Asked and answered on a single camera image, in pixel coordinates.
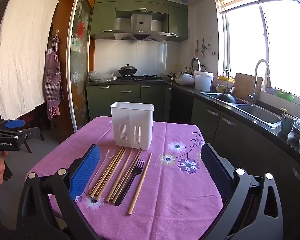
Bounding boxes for tall steel kitchen faucet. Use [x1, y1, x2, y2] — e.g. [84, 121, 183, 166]
[249, 59, 272, 105]

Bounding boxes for bunch of wooden chopsticks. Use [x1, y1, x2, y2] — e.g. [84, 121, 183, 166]
[89, 146, 153, 215]

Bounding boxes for white bucket with bag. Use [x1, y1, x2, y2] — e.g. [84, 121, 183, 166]
[194, 70, 214, 91]

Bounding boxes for steel double sink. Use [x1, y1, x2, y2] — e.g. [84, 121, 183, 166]
[200, 92, 283, 129]

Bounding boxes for green plastic basin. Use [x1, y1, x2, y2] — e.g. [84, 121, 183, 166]
[276, 91, 295, 102]

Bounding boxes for steel range hood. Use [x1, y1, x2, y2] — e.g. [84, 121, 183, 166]
[113, 10, 170, 42]

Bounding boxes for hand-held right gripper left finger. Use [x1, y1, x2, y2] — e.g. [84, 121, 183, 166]
[15, 144, 102, 240]

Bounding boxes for cluster of sauce bottles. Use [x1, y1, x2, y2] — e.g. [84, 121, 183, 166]
[174, 66, 192, 77]

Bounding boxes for patterned glass sliding door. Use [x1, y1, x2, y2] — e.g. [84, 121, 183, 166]
[66, 0, 94, 132]

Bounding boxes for black stone countertop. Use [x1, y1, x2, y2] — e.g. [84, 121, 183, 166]
[86, 76, 300, 162]

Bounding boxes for green base cabinets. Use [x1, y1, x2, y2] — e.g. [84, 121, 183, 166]
[86, 84, 300, 240]

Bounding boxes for black plastic fork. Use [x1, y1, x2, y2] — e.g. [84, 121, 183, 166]
[114, 159, 145, 207]

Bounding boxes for white rice cooker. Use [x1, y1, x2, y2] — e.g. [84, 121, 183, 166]
[175, 72, 195, 85]

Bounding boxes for grey green mug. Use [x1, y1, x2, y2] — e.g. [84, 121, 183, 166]
[280, 113, 295, 137]

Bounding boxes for white hanging sheet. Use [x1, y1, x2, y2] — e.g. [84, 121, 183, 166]
[0, 0, 60, 120]

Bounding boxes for small steel faucet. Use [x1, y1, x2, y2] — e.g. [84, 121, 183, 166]
[222, 69, 231, 94]

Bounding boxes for green wall cabinets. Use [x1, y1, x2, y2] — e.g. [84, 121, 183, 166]
[89, 0, 189, 43]

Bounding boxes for wooden cutting board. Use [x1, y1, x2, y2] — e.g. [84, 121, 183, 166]
[231, 73, 264, 102]

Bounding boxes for black gas stove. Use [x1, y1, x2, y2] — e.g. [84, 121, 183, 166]
[116, 74, 163, 82]

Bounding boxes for purple floral tablecloth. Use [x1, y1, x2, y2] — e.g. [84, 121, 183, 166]
[31, 116, 224, 240]

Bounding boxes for white plastic utensil holder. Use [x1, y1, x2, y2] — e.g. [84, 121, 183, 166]
[110, 102, 155, 150]

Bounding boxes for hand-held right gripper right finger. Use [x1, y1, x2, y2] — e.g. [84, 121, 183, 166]
[200, 143, 284, 240]

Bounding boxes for clear plastic bag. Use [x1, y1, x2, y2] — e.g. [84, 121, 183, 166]
[88, 71, 117, 83]

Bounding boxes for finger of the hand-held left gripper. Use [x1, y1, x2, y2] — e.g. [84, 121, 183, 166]
[0, 119, 26, 133]
[0, 127, 45, 153]

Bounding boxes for black wok with lid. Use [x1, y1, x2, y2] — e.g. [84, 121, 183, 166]
[118, 64, 137, 77]

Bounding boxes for checked apron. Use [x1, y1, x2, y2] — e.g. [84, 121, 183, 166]
[44, 31, 65, 120]

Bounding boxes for window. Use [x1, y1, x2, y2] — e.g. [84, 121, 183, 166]
[222, 0, 300, 100]

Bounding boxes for round open cooker lid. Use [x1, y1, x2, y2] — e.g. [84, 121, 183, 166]
[191, 57, 202, 74]

